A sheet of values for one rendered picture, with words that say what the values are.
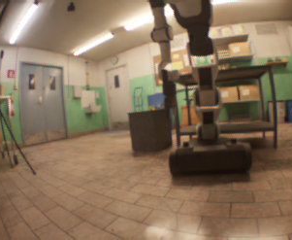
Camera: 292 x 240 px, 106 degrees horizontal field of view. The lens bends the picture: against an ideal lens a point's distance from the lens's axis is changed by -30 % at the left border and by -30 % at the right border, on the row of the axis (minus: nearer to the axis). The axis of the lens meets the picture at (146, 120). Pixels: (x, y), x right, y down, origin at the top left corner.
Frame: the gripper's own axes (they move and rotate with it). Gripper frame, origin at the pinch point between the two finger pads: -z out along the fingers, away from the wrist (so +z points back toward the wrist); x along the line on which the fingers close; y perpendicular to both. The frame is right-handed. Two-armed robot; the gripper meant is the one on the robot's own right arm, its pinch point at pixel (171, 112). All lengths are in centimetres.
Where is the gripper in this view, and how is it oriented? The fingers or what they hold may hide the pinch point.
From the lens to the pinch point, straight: 99.2
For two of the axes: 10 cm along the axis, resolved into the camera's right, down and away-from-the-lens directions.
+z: -0.9, -9.8, -1.7
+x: -5.3, 1.9, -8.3
